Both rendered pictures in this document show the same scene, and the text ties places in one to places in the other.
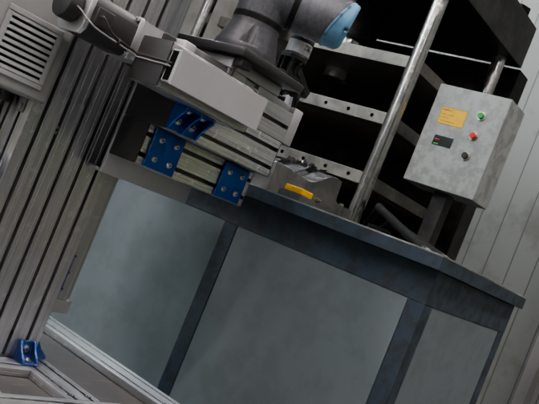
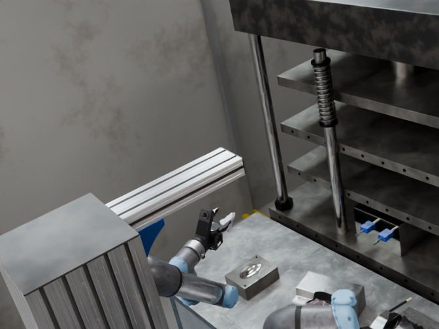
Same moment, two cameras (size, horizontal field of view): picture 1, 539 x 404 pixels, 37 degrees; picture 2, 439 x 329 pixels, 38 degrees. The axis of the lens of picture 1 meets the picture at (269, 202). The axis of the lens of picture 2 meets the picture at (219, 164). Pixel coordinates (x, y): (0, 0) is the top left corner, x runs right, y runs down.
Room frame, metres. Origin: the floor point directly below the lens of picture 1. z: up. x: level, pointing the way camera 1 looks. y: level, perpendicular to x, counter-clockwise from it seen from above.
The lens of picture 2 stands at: (0.88, -0.21, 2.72)
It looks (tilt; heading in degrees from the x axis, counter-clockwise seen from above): 28 degrees down; 22
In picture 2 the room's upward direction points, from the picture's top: 13 degrees counter-clockwise
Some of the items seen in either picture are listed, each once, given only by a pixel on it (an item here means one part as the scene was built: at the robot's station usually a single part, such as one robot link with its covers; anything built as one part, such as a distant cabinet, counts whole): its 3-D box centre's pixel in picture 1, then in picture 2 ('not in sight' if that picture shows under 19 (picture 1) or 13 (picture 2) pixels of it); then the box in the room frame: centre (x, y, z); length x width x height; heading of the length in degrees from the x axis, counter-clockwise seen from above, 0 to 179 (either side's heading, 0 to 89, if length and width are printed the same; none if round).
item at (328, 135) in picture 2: not in sight; (335, 177); (3.51, 0.27, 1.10); 0.05 x 0.05 x 1.30
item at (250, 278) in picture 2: not in sight; (252, 277); (3.08, 0.64, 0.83); 0.20 x 0.15 x 0.07; 144
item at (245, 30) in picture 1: (250, 39); not in sight; (1.83, 0.18, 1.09); 0.15 x 0.15 x 0.10
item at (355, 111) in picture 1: (325, 119); (415, 123); (3.72, -0.10, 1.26); 1.10 x 0.74 x 0.05; 54
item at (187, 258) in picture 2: not in sight; (181, 265); (2.43, 0.62, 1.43); 0.11 x 0.08 x 0.09; 166
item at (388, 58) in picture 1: (346, 70); (413, 74); (3.73, -0.10, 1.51); 1.10 x 0.70 x 0.05; 54
